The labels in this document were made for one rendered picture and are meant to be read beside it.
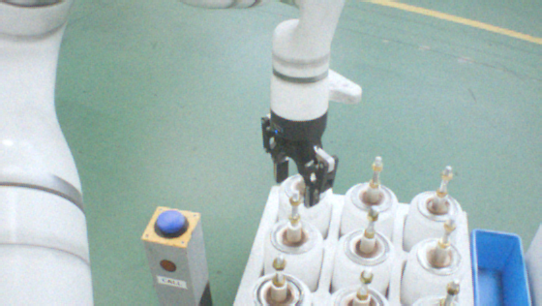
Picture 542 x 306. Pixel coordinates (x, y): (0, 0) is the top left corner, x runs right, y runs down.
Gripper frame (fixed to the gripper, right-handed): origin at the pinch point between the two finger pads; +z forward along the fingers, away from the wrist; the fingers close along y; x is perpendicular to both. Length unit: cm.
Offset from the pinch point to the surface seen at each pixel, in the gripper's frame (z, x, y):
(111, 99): 36, 5, -99
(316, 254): 11.6, 0.8, 4.5
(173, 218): 3.0, -16.4, -7.9
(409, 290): 16.4, 10.6, 17.1
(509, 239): 25, 43, 19
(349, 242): 10.7, 6.1, 6.6
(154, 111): 36, 13, -83
